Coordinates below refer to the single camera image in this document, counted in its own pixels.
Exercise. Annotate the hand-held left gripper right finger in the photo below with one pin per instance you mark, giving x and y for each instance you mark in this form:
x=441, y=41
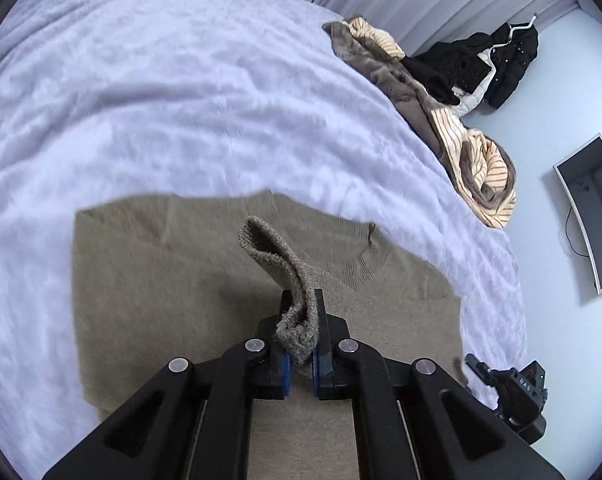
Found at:
x=317, y=377

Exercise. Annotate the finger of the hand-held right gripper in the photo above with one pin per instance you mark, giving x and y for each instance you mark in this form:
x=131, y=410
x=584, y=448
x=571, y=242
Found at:
x=476, y=365

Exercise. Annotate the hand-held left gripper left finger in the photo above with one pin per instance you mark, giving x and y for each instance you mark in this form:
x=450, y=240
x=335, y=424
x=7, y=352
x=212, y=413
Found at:
x=285, y=380

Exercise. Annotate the olive knitted sweater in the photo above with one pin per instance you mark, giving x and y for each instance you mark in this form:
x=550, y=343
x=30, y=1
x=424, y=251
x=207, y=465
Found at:
x=156, y=285

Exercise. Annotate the white clothes hanger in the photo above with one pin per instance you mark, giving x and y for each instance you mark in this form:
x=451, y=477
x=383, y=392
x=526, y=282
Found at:
x=523, y=24

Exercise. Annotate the cream striped garment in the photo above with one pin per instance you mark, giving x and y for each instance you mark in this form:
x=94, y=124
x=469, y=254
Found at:
x=451, y=135

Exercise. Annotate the white garment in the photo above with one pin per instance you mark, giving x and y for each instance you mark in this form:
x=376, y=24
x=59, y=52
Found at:
x=473, y=95

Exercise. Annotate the brown fleece garment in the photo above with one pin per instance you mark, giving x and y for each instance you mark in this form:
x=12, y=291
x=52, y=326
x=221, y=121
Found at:
x=381, y=70

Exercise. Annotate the black jacket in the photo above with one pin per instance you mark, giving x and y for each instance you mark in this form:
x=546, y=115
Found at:
x=516, y=55

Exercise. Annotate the lavender plush blanket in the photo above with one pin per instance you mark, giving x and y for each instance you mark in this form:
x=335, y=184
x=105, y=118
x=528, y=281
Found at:
x=156, y=85

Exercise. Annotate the grey curtain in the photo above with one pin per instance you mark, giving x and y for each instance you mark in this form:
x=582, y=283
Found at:
x=431, y=0

